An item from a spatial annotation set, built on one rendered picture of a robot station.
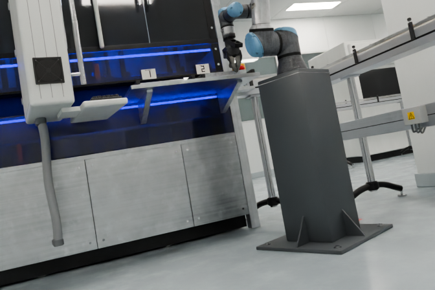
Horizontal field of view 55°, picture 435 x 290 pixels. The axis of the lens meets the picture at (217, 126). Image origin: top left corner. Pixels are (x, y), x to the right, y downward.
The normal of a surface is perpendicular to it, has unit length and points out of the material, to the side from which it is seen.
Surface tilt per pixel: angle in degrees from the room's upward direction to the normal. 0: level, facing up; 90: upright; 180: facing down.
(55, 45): 90
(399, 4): 90
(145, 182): 90
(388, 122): 90
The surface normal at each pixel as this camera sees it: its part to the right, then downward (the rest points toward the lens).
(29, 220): 0.33, -0.13
